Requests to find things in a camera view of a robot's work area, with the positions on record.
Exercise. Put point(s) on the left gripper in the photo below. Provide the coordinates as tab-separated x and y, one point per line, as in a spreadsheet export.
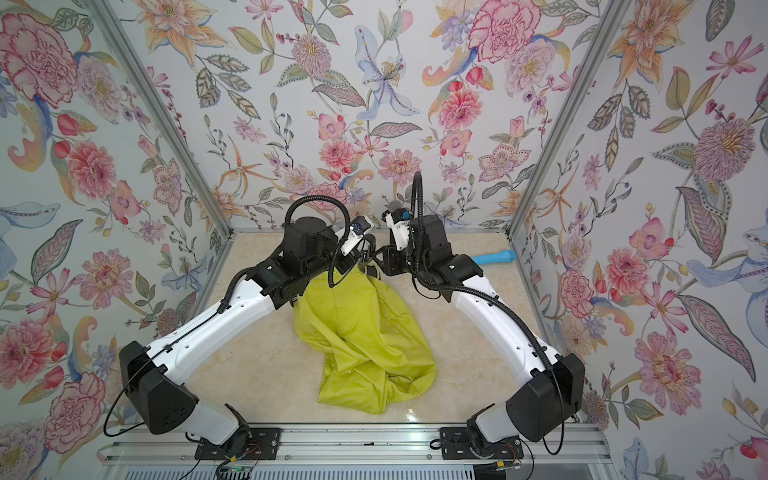
346	265

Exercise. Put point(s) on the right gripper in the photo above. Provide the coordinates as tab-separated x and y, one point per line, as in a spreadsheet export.
394	257

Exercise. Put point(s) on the lime green trousers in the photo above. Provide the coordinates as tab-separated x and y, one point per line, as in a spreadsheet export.
375	353

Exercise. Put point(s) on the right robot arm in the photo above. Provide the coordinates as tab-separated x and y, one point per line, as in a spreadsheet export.
550	384

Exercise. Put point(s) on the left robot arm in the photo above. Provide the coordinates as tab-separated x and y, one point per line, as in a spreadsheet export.
155	375

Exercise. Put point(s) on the blue toy microphone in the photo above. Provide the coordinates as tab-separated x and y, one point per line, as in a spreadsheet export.
501	257

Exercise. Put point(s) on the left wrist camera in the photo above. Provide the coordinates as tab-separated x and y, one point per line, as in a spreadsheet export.
360	226

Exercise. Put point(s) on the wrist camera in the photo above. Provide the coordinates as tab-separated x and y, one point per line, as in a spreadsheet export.
398	223
360	226

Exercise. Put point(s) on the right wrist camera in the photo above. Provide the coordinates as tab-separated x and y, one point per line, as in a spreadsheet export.
398	223

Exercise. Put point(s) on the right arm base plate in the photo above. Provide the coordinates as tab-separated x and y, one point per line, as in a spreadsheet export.
478	441

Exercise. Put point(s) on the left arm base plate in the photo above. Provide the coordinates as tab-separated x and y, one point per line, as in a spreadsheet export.
247	443

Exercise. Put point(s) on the aluminium front rail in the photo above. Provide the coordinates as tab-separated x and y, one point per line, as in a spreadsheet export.
338	444

